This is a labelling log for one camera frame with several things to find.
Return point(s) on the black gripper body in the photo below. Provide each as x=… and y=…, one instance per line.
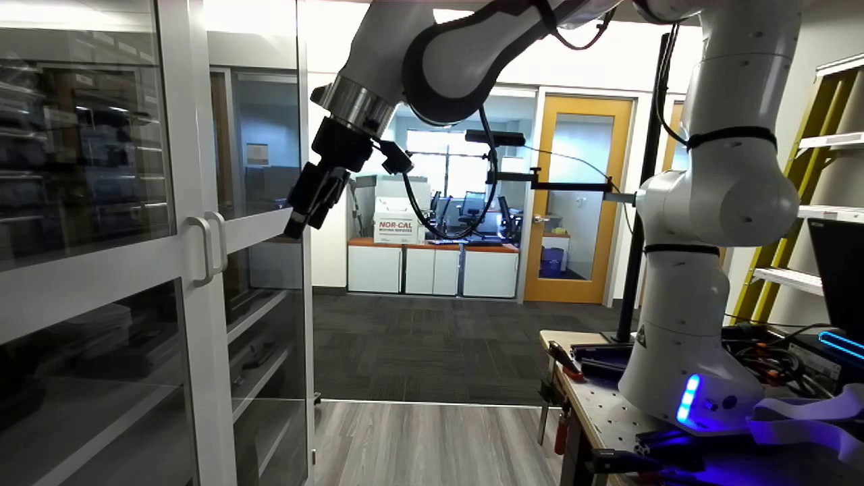
x=342, y=148

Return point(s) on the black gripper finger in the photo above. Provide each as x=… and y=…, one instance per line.
x=327, y=189
x=300, y=208

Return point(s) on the wide white glass cabinet door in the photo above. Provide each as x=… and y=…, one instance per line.
x=89, y=270

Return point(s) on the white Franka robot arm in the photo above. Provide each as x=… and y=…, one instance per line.
x=718, y=179

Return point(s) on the narrow white glass cabinet door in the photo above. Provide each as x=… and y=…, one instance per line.
x=266, y=230

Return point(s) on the low white cabinet orange top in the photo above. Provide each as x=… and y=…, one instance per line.
x=493, y=270
x=433, y=270
x=374, y=269

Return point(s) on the orange framed glass door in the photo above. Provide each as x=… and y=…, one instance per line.
x=621, y=198

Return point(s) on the white machine behind glass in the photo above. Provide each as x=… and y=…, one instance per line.
x=396, y=216

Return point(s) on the blue machine behind glass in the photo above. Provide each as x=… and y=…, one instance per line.
x=474, y=216

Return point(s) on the blue bin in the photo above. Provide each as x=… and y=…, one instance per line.
x=552, y=260

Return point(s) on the red black tool on table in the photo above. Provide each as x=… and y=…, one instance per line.
x=568, y=362

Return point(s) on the perforated wooden work table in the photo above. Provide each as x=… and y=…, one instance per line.
x=594, y=415

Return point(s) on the yellow ladder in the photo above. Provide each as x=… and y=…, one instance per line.
x=810, y=171

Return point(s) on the black monitor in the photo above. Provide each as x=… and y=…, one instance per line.
x=841, y=280

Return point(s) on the blue lit device on table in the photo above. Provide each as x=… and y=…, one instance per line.
x=841, y=343

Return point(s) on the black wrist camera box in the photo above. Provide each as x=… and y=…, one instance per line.
x=396, y=157

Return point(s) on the black camera on stand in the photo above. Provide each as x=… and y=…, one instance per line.
x=494, y=139

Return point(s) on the black camera stand pole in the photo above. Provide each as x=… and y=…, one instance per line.
x=649, y=179

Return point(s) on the white wall shelves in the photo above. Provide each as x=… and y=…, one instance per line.
x=832, y=141

